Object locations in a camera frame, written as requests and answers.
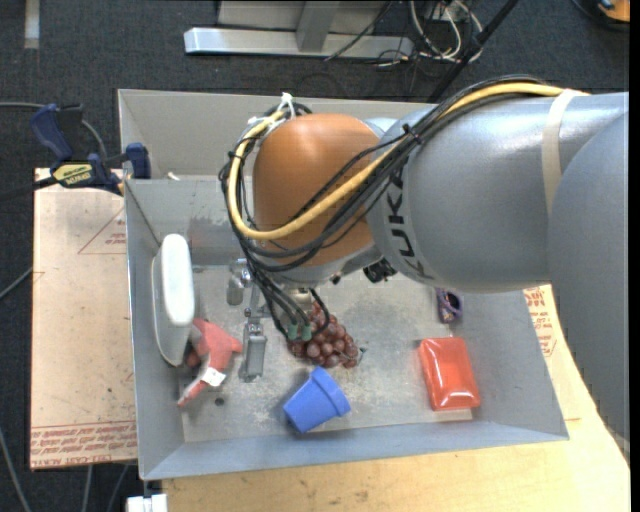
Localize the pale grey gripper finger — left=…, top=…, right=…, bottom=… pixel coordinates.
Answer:
left=226, top=258, right=252, bottom=307
left=241, top=321, right=269, bottom=384

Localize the red cloth with white tag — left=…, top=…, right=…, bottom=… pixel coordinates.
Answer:
left=176, top=317, right=245, bottom=408

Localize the white oblong plastic container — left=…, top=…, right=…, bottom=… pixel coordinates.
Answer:
left=150, top=233, right=197, bottom=368

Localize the bunch of dark red grapes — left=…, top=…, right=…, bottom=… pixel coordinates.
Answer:
left=286, top=299, right=362, bottom=371

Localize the blue plastic cup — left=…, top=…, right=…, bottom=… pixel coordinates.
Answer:
left=282, top=365, right=352, bottom=435

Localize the grey metal bin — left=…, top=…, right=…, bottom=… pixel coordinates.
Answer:
left=117, top=88, right=570, bottom=482

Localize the brown cardboard board, red print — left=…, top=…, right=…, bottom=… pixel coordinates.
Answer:
left=29, top=167, right=559, bottom=472

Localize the small purple packet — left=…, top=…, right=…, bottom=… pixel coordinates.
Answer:
left=434, top=287, right=464, bottom=325

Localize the orange-red rectangular block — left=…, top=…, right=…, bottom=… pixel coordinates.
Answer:
left=417, top=336, right=483, bottom=413

